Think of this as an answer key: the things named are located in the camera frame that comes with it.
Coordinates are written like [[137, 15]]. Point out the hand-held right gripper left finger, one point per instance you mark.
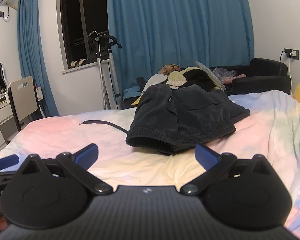
[[86, 155]]

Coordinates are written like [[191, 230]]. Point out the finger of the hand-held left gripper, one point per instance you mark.
[[5, 161]]

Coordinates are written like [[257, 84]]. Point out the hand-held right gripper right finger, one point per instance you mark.
[[206, 156]]

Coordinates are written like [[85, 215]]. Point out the person's left hand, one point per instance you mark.
[[0, 224]]

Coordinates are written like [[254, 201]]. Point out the white dresser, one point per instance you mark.
[[0, 122]]

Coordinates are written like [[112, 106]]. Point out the beige chair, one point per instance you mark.
[[22, 97]]

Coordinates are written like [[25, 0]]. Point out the black garment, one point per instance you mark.
[[198, 77]]

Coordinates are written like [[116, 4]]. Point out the pink cloth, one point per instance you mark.
[[233, 78]]

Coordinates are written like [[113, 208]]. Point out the yellow white knitted garment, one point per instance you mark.
[[176, 78]]

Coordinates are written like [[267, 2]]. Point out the clear plastic bag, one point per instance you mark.
[[223, 72]]

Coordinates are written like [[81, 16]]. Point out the small beige cloth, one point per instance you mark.
[[78, 63]]

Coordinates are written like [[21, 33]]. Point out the metal tripod stand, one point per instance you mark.
[[100, 62]]

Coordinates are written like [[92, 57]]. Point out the brown garment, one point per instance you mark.
[[171, 68]]

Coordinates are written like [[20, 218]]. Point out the black sofa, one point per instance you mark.
[[262, 78]]

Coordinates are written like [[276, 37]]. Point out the narrow blue curtain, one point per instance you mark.
[[32, 55]]

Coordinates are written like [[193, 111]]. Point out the wide blue curtain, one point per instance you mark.
[[177, 25]]

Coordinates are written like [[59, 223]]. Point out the dark window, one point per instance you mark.
[[75, 12]]

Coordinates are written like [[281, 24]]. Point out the dark wall socket with charger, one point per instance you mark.
[[288, 55]]

